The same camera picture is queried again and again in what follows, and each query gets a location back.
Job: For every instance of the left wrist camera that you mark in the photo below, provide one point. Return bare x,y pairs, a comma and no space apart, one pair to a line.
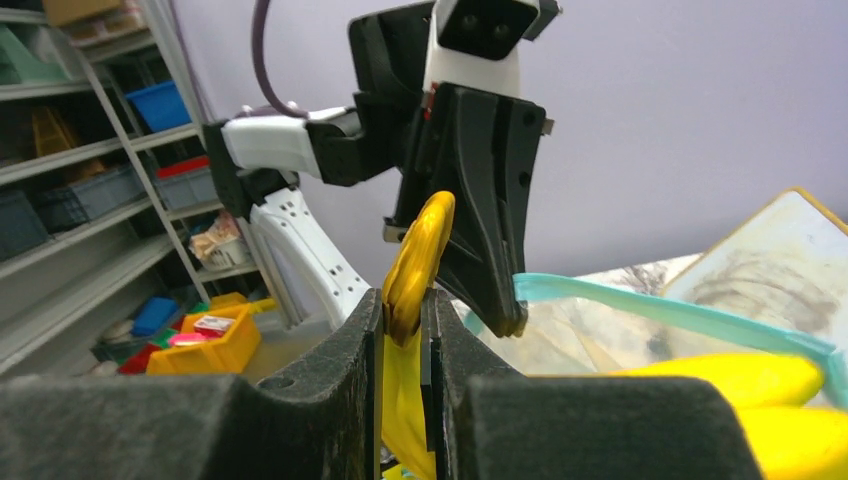
473,43

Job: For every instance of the blue storage bin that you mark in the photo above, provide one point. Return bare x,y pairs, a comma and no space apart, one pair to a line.
160,106

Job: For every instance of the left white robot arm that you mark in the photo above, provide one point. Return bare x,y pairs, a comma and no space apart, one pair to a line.
257,158

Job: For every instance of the yellow storage bin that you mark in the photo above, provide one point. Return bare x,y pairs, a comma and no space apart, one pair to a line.
229,353

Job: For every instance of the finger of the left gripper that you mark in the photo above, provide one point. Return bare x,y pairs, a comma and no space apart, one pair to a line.
487,155

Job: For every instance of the small whiteboard yellow frame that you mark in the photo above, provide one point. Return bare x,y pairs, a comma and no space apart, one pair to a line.
785,265

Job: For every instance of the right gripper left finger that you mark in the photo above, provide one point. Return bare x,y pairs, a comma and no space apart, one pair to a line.
316,418

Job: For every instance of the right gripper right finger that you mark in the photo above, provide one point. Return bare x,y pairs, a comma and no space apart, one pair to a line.
485,420

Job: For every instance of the clear zip top bag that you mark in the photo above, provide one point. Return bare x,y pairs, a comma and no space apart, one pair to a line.
580,327

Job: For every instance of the grey storage crate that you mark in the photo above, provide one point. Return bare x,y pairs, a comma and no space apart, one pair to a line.
70,206

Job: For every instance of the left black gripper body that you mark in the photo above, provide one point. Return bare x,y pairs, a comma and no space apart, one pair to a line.
394,115

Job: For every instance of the yellow banana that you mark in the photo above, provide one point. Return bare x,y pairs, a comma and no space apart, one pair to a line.
412,273
769,393

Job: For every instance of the metal storage shelf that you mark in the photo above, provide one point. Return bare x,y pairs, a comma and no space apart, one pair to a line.
88,238

